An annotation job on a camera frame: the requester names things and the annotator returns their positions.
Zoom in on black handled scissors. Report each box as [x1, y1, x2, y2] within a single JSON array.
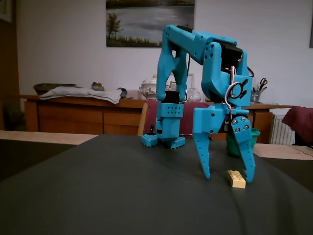
[[258, 77, 268, 94]]

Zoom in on maroon padded chair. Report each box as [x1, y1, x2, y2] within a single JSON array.
[[281, 105, 313, 149], [137, 99, 216, 141]]

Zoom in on white lidded soup tureen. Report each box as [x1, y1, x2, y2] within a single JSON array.
[[139, 74, 159, 100]]

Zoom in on dark shallow bowl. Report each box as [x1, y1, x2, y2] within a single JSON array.
[[33, 83, 77, 95]]

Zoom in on wooden sideboard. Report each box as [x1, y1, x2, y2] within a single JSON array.
[[19, 94, 293, 144]]

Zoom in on grey rubber mat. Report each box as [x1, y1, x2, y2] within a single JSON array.
[[0, 133, 313, 235]]

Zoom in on small ceramic jar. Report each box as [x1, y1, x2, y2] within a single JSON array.
[[91, 81, 105, 92]]

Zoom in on folded grey cloth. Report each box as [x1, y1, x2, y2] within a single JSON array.
[[39, 86, 123, 105]]

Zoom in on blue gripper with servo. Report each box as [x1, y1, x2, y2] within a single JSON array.
[[193, 104, 256, 184]]

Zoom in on cream lego brick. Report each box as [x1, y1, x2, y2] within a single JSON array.
[[226, 170, 246, 189]]

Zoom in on green plastic cup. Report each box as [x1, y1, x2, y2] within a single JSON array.
[[226, 128, 261, 158]]

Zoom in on white wall radiator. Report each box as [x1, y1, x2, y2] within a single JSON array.
[[269, 114, 296, 145]]

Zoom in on clear glass decanter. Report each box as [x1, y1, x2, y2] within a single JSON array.
[[187, 87, 202, 103]]

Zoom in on landscape lake painting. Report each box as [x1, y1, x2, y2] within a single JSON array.
[[105, 0, 196, 48]]

